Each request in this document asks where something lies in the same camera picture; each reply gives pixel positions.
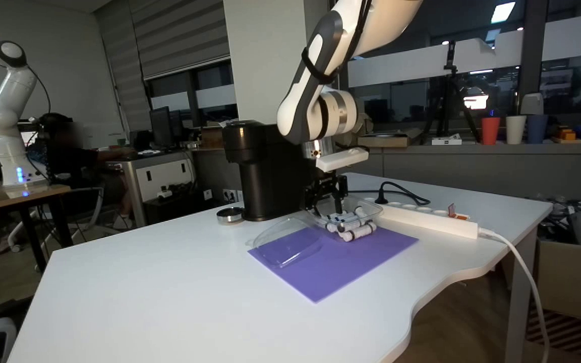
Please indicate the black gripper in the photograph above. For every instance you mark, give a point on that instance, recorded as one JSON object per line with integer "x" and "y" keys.
{"x": 324, "y": 182}

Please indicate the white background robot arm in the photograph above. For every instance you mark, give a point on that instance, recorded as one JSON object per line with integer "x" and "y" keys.
{"x": 9, "y": 113}

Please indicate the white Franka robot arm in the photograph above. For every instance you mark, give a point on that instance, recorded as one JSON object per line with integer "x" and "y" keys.
{"x": 332, "y": 72}

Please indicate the clear glass bowl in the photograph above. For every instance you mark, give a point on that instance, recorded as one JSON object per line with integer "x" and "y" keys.
{"x": 365, "y": 203}

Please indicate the clear plastic lid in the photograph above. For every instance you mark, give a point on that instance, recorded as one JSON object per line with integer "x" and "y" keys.
{"x": 287, "y": 242}

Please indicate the purple mat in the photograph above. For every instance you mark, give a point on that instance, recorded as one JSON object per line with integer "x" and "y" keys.
{"x": 332, "y": 259}

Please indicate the black coffee machine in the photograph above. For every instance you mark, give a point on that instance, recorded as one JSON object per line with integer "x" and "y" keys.
{"x": 267, "y": 168}

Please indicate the flat wooden box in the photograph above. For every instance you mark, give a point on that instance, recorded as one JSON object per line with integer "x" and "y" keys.
{"x": 385, "y": 141}

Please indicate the white table power strip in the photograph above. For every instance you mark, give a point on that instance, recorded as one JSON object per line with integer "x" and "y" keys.
{"x": 425, "y": 219}

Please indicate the white cabinet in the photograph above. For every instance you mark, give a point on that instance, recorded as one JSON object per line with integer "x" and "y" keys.
{"x": 160, "y": 178}

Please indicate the red cup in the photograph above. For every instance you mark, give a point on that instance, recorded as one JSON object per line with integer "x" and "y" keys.
{"x": 491, "y": 131}

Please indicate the black computer monitor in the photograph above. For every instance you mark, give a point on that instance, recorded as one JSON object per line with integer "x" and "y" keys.
{"x": 162, "y": 126}

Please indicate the white cup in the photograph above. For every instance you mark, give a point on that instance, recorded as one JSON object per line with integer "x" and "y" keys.
{"x": 516, "y": 130}

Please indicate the blue cup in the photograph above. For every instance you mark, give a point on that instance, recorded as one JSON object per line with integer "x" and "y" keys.
{"x": 538, "y": 127}

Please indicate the grey cup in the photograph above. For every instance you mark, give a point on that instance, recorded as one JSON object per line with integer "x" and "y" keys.
{"x": 533, "y": 103}

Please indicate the grey window blinds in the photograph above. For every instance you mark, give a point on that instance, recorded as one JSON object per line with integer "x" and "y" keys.
{"x": 170, "y": 33}

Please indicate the orange toy block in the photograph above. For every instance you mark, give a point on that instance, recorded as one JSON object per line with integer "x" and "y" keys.
{"x": 568, "y": 134}

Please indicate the seated person dark clothes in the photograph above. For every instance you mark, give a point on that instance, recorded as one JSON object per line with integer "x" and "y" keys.
{"x": 70, "y": 154}

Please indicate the large cardboard box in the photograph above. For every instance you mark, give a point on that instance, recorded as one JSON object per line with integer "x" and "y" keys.
{"x": 573, "y": 294}

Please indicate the brown wooden desk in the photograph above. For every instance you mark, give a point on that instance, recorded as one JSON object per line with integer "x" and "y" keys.
{"x": 16, "y": 197}

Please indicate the black camera tripod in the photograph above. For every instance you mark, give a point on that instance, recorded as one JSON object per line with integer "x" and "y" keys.
{"x": 449, "y": 94}

